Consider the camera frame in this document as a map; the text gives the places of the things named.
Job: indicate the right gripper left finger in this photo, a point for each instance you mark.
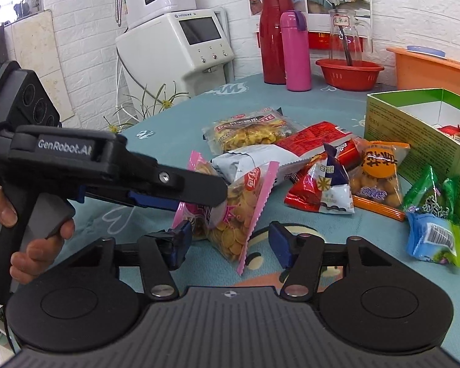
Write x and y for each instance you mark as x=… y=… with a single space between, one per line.
x=159 y=254

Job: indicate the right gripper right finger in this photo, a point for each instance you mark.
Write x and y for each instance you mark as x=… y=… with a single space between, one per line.
x=301 y=255

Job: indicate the pink biscuit bag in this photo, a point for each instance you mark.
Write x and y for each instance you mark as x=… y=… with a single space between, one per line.
x=229 y=226

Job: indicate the orange ball snack bag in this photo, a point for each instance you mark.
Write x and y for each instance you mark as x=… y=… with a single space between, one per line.
x=374 y=182

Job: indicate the white silver snack bag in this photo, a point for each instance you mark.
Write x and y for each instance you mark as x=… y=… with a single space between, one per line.
x=234 y=164

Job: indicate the large red snack bag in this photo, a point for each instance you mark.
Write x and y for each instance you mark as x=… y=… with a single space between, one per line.
x=309 y=142

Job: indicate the blue snack packet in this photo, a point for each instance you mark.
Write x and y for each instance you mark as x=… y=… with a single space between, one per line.
x=433 y=239

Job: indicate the yellow cracker bag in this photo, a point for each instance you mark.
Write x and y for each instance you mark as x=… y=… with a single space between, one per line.
x=265 y=126

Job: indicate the green snack bag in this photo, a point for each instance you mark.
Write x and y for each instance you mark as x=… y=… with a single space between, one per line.
x=429 y=195

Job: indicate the white countertop appliance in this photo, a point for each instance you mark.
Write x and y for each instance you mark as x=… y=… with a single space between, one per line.
x=173 y=58

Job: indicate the green cardboard box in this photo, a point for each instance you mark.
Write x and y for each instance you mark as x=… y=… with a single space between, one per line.
x=415 y=117

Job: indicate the red plastic basin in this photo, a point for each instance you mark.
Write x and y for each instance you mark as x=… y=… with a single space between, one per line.
x=361 y=77

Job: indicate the orange plastic tub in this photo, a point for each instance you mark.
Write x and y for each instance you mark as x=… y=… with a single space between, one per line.
x=415 y=70

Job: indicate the pink thermos bottle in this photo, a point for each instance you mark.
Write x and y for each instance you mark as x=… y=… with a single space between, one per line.
x=294 y=32

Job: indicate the glass pitcher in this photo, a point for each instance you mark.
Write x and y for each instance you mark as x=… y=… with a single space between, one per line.
x=349 y=37

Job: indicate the blue lidded container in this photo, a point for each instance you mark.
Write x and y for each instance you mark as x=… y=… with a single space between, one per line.
x=427 y=51

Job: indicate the red thermos jug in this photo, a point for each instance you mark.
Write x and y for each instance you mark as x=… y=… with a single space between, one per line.
x=270 y=40

